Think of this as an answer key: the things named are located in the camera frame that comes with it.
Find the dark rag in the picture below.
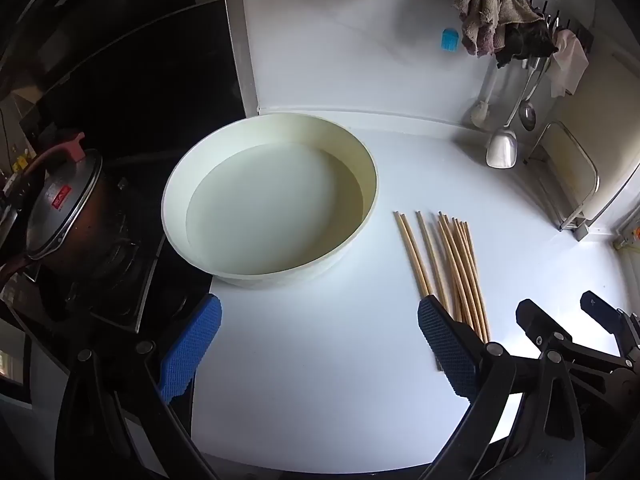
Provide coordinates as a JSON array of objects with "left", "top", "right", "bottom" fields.
[{"left": 495, "top": 20, "right": 558, "bottom": 68}]

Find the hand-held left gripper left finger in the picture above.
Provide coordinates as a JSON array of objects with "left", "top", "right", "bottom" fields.
[{"left": 55, "top": 294, "right": 223, "bottom": 480}]

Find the row of wooden chopsticks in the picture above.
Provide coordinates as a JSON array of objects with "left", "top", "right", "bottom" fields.
[{"left": 393, "top": 210, "right": 492, "bottom": 343}]

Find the white round basin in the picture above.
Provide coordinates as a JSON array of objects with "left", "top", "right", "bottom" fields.
[{"left": 161, "top": 112, "right": 380, "bottom": 291}]

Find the pale pink cloth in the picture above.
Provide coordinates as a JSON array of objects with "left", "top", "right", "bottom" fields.
[{"left": 549, "top": 29, "right": 590, "bottom": 97}]

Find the metal ladle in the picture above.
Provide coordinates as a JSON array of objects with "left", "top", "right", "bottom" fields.
[{"left": 519, "top": 60, "right": 551, "bottom": 132}]

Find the pale cutting board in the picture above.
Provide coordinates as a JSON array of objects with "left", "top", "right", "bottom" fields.
[{"left": 542, "top": 80, "right": 640, "bottom": 223}]

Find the metal cutting board rack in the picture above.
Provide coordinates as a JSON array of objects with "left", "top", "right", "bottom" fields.
[{"left": 525, "top": 120, "right": 601, "bottom": 242}]

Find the black gas stove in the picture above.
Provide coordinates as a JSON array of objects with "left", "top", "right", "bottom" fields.
[{"left": 0, "top": 160, "right": 221, "bottom": 341}]

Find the brown grey rag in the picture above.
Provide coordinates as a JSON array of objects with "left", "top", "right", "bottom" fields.
[{"left": 455, "top": 0, "right": 543, "bottom": 58}]

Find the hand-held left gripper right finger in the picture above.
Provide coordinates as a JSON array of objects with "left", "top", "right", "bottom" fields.
[{"left": 417, "top": 295, "right": 586, "bottom": 480}]

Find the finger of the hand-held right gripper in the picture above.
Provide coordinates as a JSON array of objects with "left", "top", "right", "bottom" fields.
[
  {"left": 516, "top": 299, "right": 631, "bottom": 376},
  {"left": 580, "top": 291, "right": 640, "bottom": 356}
]

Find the white dish brush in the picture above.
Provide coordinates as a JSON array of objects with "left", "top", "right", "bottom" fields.
[{"left": 470, "top": 60, "right": 502, "bottom": 128}]

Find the metal spatula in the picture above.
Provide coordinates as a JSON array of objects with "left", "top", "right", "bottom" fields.
[{"left": 486, "top": 55, "right": 551, "bottom": 168}]

